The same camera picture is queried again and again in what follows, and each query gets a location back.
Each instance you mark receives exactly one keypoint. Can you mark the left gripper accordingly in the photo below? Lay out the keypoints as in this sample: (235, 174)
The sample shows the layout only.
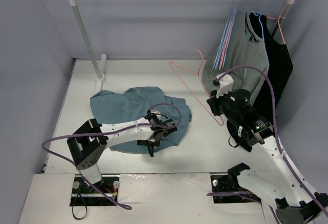
(152, 139)

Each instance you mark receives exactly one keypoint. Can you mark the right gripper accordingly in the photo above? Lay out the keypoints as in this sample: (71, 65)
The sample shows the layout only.
(212, 102)

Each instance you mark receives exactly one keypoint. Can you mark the blue t shirt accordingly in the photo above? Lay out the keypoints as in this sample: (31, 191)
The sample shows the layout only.
(113, 108)

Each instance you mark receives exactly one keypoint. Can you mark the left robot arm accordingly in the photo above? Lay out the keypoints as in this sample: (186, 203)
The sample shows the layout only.
(92, 138)

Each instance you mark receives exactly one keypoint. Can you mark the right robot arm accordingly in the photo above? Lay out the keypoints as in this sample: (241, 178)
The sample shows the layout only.
(292, 198)

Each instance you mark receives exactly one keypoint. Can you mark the pink hanger at rack end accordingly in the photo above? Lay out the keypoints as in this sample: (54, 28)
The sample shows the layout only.
(281, 16)

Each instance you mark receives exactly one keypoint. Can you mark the grey sweatshirt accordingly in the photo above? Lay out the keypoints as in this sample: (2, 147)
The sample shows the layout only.
(246, 47)

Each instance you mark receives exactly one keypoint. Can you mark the black tank top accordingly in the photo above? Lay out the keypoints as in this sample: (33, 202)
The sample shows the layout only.
(279, 72)

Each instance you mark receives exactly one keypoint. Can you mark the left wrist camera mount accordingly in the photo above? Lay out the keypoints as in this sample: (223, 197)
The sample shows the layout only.
(153, 112)

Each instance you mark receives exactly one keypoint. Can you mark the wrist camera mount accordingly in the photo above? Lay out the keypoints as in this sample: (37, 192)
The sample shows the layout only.
(224, 82)
(153, 112)

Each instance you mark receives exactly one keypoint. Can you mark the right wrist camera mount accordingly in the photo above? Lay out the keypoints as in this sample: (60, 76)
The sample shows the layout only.
(224, 82)

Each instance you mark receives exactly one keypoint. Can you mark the blue wire hanger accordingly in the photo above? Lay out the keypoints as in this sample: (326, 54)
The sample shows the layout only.
(224, 36)

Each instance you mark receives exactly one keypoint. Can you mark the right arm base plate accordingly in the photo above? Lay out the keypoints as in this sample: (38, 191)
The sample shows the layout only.
(226, 193)

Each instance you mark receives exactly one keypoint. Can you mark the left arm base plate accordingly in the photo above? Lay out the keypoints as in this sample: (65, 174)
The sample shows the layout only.
(83, 194)

